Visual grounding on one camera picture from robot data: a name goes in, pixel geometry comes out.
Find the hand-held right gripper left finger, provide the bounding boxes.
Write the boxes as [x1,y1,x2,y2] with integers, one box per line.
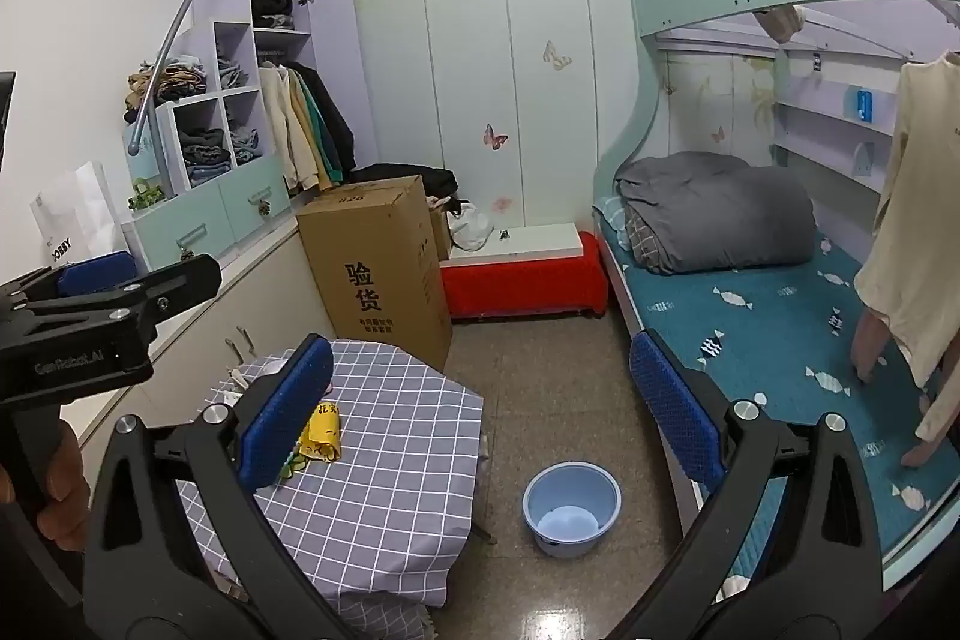
[82,334,353,640]

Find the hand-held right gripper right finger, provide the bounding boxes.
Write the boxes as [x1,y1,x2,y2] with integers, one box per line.
[628,329,886,640]

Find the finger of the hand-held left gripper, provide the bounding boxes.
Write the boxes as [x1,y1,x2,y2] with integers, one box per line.
[0,254,224,356]
[0,250,140,311]

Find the yellow snack packet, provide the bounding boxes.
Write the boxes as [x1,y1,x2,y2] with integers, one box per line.
[300,401,342,463]

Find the light blue plastic basin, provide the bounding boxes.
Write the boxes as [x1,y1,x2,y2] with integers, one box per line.
[523,461,623,560]

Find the person's left hand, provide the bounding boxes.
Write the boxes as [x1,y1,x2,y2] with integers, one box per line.
[34,419,92,555]

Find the white paper scrap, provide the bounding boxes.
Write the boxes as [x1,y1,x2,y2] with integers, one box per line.
[217,366,260,408]

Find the beige low cabinet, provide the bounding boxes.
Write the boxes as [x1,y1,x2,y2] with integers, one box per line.
[60,205,332,447]

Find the white paper bag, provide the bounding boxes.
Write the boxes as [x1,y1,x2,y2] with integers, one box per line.
[30,160,125,268]

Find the stepped storage cabinet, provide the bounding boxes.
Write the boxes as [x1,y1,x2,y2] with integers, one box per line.
[122,0,357,275]

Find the grey checked tablecloth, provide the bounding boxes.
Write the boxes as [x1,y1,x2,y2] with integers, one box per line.
[172,338,485,640]

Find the bed with teal sheet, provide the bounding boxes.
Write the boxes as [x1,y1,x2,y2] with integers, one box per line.
[600,205,960,588]

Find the dark folded clothes stack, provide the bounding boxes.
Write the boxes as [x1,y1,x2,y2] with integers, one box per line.
[178,125,234,185]

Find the tall cardboard box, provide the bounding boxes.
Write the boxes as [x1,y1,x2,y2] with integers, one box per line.
[296,175,453,371]

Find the plaid pillow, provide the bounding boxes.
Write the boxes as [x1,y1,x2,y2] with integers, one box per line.
[624,209,662,270]

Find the cream hanging coat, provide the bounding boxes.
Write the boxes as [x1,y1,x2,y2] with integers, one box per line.
[259,66,302,193]

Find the black monitor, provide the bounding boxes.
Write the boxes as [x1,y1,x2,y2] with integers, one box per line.
[0,72,17,163]

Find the red covered bench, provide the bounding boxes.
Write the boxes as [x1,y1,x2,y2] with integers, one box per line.
[439,231,608,320]

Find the green hanging shirt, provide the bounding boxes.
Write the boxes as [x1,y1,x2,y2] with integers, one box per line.
[289,70,340,187]

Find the light blue striped pillow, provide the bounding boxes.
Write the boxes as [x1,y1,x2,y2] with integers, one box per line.
[598,195,632,249]

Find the pile of folded clothes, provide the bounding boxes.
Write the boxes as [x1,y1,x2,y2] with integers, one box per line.
[125,55,209,114]

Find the grey quilt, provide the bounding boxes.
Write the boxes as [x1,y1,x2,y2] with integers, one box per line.
[615,152,817,275]

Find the white board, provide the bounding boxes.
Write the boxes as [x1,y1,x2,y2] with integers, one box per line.
[442,222,586,270]

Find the black hanging coat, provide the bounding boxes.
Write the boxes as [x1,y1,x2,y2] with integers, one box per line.
[289,59,358,176]

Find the black bag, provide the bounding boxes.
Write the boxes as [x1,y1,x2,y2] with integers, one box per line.
[352,162,458,200]

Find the white plastic bag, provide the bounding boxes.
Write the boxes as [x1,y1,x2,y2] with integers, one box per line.
[448,201,494,251]

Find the black folded clothes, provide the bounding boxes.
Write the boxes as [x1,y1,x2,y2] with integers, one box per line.
[251,0,295,31]

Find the cream hanging shirt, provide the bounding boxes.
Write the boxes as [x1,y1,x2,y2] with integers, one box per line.
[855,51,960,390]

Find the white wardrobe doors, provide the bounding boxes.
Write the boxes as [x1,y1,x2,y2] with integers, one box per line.
[352,0,661,230]

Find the beige rolled cloth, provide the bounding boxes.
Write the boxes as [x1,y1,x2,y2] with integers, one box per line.
[754,5,805,46]

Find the metal clothes rod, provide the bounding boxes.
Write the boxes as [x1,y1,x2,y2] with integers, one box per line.
[795,6,917,62]

